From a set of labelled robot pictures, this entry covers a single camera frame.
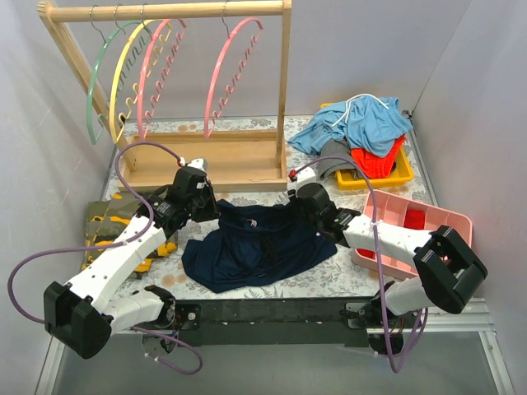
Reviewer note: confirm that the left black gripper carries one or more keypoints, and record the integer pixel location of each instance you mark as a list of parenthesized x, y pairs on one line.
[(210, 204)]

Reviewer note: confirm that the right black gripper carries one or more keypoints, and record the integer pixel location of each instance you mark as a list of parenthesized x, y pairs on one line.
[(297, 211)]

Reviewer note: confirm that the navy blue shorts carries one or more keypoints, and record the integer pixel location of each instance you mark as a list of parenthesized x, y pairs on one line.
[(254, 246)]

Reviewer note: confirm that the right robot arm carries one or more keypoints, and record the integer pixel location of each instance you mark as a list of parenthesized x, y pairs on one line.
[(448, 270)]

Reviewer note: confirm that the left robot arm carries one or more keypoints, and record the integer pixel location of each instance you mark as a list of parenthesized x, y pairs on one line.
[(82, 313)]

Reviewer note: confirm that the camouflage shorts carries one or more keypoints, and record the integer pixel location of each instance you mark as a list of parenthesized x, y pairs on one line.
[(105, 220)]

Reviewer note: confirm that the light blue shorts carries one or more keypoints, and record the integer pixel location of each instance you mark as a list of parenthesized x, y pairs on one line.
[(364, 121)]

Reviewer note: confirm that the pink hanger right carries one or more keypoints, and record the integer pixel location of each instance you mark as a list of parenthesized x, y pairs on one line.
[(211, 116)]

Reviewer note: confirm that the pink hanger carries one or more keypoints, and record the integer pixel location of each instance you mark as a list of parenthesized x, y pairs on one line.
[(211, 116), (162, 49)]

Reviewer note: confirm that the green hanger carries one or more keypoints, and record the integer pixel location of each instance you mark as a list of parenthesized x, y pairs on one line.
[(131, 52)]

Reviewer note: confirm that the yellow hanger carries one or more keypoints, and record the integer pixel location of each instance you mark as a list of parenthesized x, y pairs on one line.
[(141, 42)]

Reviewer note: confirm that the pink hanger left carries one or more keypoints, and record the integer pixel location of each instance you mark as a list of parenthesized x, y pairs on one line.
[(162, 49)]

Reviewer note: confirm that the grey garment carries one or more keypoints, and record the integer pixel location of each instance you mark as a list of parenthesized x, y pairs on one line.
[(336, 155)]

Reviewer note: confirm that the wooden clothes rack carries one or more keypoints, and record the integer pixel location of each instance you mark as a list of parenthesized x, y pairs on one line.
[(235, 160)]

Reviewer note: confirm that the red knitted garment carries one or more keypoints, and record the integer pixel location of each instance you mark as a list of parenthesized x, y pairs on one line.
[(376, 167)]

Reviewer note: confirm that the pink divided organizer tray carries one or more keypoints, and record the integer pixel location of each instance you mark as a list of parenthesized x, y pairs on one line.
[(391, 209)]

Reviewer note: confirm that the yellow plastic tray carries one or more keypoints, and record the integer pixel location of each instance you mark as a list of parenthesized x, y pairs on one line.
[(352, 179)]

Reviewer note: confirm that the red cloth in organizer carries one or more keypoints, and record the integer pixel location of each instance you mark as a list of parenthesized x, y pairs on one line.
[(414, 219)]

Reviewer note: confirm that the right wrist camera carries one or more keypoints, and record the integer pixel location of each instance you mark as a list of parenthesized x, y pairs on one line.
[(299, 178)]

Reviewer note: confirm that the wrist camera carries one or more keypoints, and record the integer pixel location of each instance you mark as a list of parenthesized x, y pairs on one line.
[(198, 163), (299, 178)]

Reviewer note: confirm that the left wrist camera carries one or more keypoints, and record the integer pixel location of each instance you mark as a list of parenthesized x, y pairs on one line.
[(198, 163)]

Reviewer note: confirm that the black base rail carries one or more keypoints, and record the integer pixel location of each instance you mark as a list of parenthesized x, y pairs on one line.
[(342, 321)]

